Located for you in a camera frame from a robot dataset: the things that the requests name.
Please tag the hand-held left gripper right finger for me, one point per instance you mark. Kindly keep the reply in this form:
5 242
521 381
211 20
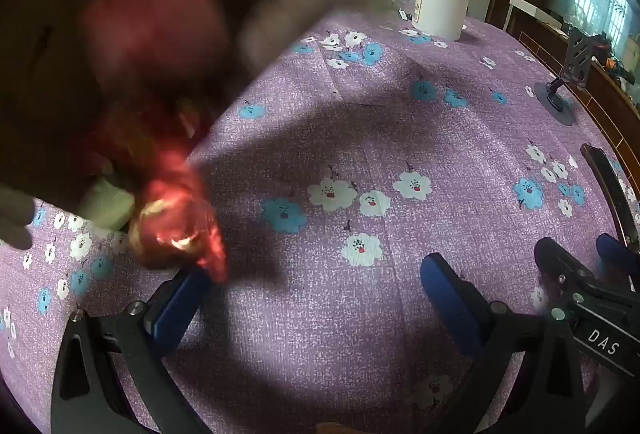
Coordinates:
447 299

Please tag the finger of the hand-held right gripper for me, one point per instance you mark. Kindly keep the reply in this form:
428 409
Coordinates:
562 264
617 251

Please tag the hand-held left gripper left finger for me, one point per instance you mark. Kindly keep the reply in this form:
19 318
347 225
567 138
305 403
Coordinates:
177 306

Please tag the red snack packet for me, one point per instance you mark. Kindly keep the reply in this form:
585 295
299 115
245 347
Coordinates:
175 214

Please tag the brown cardboard box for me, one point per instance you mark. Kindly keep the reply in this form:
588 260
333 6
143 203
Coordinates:
35 64

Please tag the black smartphone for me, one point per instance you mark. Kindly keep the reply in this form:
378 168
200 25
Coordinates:
607 186

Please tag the pale green packet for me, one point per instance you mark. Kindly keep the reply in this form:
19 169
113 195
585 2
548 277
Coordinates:
106 205

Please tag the purple floral tablecloth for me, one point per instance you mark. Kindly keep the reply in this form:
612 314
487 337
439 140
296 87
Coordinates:
360 124

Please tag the grey phone stand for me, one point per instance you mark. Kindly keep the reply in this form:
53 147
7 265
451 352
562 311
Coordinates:
575 59

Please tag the orange black object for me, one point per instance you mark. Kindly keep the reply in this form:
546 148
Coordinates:
607 49

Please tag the white box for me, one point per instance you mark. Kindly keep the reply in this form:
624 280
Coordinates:
532 10

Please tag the pile of red packets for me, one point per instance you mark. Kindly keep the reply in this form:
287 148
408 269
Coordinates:
150 24

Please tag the white plastic jar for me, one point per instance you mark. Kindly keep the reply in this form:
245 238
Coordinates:
440 6

